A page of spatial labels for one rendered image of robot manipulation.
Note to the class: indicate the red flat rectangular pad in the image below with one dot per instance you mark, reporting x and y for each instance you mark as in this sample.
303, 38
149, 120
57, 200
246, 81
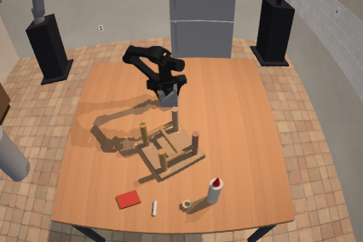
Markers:
128, 199

